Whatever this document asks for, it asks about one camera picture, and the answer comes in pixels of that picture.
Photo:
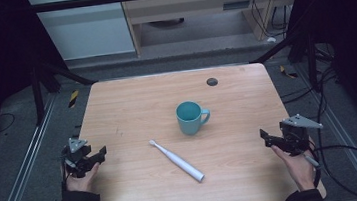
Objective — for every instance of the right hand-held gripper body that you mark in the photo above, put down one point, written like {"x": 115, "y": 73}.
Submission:
{"x": 295, "y": 135}

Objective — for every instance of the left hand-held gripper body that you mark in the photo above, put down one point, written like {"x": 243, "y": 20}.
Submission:
{"x": 77, "y": 155}

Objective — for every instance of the black metal stand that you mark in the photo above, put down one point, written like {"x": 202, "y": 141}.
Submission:
{"x": 301, "y": 47}
{"x": 45, "y": 77}

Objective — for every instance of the round grey table grommet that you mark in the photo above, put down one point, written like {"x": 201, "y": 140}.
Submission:
{"x": 212, "y": 82}

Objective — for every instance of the white electric toothbrush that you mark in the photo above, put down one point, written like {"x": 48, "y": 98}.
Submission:
{"x": 179, "y": 162}

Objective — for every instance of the person's left hand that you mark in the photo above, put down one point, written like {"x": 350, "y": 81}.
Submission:
{"x": 81, "y": 181}

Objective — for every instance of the white cabinet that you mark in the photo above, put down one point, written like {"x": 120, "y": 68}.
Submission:
{"x": 88, "y": 29}

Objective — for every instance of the aluminium floor rail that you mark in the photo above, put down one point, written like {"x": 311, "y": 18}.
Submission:
{"x": 348, "y": 143}
{"x": 23, "y": 170}

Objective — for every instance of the person's right hand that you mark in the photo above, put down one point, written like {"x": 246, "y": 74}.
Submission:
{"x": 297, "y": 168}

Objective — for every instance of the teal ceramic cup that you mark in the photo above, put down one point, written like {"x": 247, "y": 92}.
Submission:
{"x": 190, "y": 117}

